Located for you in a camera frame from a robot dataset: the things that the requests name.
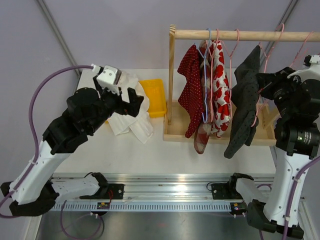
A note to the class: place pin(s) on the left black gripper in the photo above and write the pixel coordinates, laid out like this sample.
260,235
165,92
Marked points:
135,101

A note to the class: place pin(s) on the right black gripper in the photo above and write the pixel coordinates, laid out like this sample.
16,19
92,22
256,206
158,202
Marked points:
271,81

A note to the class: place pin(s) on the white pleated skirt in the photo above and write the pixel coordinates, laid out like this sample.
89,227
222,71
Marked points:
140,125

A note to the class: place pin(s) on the dark grey dotted skirt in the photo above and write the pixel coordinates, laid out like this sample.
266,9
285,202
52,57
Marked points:
244,95

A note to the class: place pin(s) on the pink wire hanger grey skirt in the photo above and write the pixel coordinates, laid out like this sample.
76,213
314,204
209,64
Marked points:
280,28

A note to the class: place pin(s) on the pink wire hanger white skirt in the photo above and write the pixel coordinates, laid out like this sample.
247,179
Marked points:
300,49

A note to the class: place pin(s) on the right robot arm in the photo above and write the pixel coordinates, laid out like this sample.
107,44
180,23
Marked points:
297,143

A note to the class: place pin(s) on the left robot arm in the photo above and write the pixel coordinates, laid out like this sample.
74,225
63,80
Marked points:
33,193

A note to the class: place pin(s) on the dark red polka dot skirt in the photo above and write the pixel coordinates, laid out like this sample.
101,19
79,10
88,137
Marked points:
191,96

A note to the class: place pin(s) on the white red floral skirt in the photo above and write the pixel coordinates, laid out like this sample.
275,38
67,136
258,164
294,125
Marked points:
221,93

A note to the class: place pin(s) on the red plaid skirt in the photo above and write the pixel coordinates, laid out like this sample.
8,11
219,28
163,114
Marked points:
203,132

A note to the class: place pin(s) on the yellow plastic tray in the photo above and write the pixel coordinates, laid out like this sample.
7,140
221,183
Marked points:
154,90

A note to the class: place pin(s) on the wooden clothes rack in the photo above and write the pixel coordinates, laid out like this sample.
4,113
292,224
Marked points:
176,119

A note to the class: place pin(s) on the small circuit board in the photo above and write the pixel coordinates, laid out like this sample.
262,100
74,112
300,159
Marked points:
103,205

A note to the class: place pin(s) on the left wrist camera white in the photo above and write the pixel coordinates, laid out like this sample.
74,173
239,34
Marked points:
106,79

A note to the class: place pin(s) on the pink wire hanger floral skirt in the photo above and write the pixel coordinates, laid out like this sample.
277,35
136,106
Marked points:
230,55

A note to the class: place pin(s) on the pink wire hanger plaid skirt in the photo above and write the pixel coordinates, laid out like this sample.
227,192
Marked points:
212,54

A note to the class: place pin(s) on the blue wire hanger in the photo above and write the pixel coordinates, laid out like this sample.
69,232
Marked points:
205,115

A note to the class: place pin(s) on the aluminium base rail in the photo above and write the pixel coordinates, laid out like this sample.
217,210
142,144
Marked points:
169,187

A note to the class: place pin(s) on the white slotted cable duct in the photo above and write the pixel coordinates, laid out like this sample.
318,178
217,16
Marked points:
120,206

